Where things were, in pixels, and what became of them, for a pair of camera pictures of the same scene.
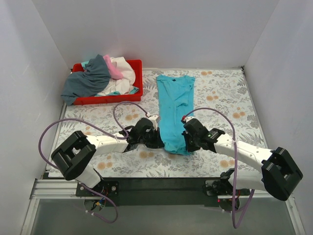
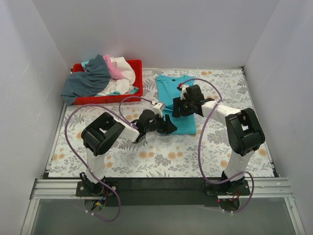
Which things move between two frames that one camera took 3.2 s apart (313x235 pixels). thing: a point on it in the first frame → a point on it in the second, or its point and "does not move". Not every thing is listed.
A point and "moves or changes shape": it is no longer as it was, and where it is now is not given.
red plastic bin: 137,65 does not move
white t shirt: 122,85 does not move
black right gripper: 188,141 → 180,106
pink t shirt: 115,72 does not move
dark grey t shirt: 86,83 does not move
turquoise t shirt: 175,103 moves or changes shape
